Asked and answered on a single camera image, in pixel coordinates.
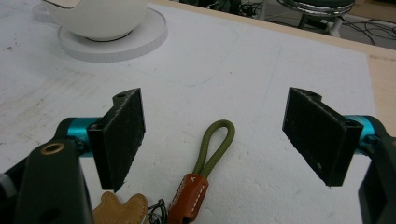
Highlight black floor cables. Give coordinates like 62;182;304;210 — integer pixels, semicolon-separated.
339;17;396;47

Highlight chrome stool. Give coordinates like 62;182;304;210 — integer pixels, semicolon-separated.
276;0;356;38

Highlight tan leather keychain charm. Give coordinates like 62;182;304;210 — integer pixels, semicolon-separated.
92;190;149;224

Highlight white round base disc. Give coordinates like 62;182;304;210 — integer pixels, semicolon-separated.
58;7;169;63

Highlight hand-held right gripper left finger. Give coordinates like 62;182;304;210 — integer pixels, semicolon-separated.
54;87;147;193

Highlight olive cord leather keychain strap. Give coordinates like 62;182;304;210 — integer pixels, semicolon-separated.
167;119;236;224

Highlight dark metal key ring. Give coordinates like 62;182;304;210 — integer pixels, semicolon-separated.
147;199;169;224

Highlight white ceramic cup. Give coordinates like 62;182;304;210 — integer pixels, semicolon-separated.
41;0;150;41

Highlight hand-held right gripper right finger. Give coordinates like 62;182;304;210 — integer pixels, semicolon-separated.
281;87;387;188

